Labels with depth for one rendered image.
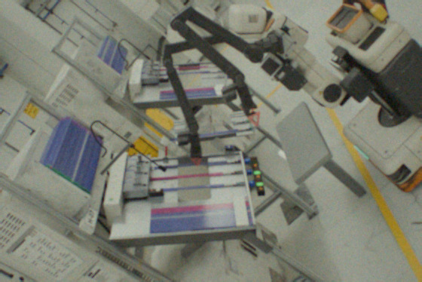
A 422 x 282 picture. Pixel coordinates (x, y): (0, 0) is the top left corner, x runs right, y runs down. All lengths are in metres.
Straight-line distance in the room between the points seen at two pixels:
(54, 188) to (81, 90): 1.36
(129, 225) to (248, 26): 1.13
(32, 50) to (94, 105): 2.15
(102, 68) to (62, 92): 0.34
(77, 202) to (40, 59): 3.45
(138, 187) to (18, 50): 3.40
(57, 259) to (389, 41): 1.94
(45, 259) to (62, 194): 0.36
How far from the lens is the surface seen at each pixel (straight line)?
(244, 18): 2.38
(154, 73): 3.95
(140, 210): 2.58
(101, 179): 2.65
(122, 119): 3.70
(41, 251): 2.55
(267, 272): 2.95
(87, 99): 3.66
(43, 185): 2.42
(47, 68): 5.75
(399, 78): 2.58
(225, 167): 2.83
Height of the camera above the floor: 2.02
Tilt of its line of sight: 23 degrees down
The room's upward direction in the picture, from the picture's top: 53 degrees counter-clockwise
